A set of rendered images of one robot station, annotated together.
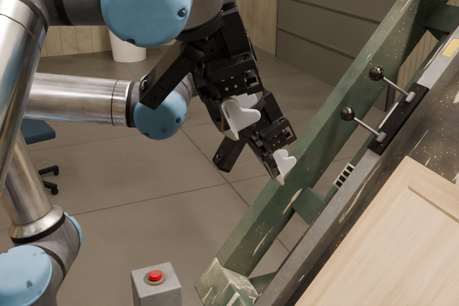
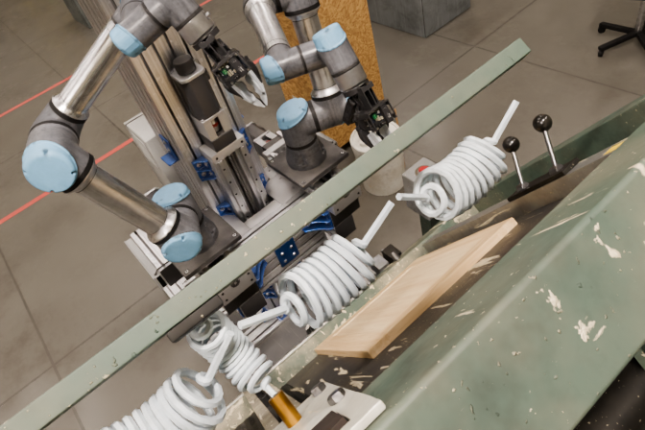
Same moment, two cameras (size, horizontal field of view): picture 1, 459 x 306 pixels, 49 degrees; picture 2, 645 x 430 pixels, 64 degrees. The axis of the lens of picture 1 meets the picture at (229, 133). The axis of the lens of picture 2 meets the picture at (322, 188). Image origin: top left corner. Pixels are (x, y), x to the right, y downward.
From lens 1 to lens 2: 1.32 m
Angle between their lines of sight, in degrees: 71
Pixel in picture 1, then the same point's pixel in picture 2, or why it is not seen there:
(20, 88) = (107, 56)
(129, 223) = not seen: outside the picture
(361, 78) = (620, 120)
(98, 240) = not seen: hidden behind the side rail
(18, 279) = (282, 114)
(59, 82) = (261, 28)
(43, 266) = (294, 115)
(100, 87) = (265, 39)
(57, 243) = (322, 108)
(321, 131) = (562, 150)
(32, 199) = (314, 77)
